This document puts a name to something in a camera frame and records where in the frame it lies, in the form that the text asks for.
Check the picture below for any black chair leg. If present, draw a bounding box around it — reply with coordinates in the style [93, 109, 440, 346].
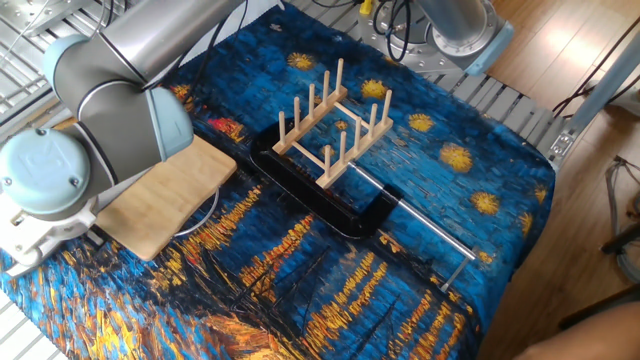
[557, 284, 640, 332]

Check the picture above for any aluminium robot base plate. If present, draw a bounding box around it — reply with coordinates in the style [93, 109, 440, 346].
[357, 0, 484, 77]

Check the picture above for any person's left forearm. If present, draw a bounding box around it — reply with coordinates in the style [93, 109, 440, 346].
[512, 299, 640, 360]

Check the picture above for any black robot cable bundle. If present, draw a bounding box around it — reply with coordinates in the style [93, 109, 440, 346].
[187, 0, 412, 104]

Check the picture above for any white cable under board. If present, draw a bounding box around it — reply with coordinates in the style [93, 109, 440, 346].
[173, 187, 222, 239]

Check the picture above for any grey hose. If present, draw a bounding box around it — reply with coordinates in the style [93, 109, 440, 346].
[602, 154, 640, 285]

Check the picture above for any wooden cutting board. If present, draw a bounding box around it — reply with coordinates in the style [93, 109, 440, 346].
[52, 117, 239, 263]

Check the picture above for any starry night painted tablecloth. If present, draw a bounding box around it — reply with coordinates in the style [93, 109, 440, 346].
[0, 0, 557, 360]

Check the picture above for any wooden peg knife rack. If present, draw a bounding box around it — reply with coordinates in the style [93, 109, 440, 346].
[271, 58, 395, 190]

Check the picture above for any aluminium frame beam with bracket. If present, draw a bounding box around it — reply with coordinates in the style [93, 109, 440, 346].
[547, 42, 640, 167]

